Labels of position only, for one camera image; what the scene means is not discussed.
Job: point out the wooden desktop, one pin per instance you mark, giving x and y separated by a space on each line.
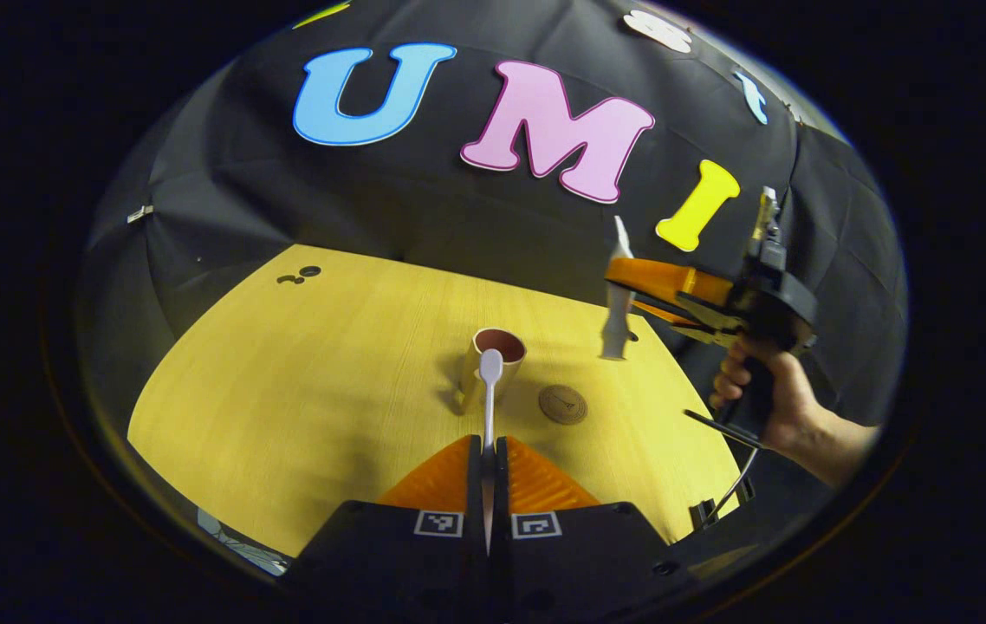
311 390

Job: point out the black backdrop cloth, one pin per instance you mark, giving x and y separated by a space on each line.
424 208

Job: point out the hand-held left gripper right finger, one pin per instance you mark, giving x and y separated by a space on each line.
500 485

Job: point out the yellow cup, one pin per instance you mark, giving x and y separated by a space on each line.
469 381

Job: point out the white toothbrush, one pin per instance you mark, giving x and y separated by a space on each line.
489 390

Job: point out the small white cloth clip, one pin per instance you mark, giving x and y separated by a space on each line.
139 212

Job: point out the black bracket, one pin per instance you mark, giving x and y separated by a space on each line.
703 513

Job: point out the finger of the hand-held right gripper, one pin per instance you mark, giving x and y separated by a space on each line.
710 321
666 282

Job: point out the white toothpaste tube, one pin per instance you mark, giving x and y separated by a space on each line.
618 334

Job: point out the round brown coaster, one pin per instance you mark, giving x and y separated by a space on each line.
562 405

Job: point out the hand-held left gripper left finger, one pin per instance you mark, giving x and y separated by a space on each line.
476 485

